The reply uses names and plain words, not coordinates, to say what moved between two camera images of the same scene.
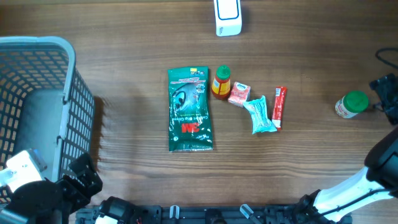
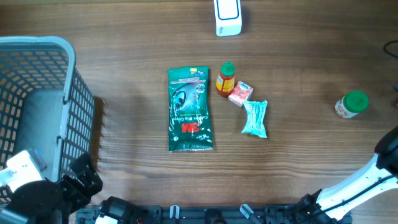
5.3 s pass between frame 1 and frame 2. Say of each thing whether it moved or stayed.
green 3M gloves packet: stayed
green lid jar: stayed
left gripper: stayed
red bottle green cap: moved
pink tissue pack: stayed
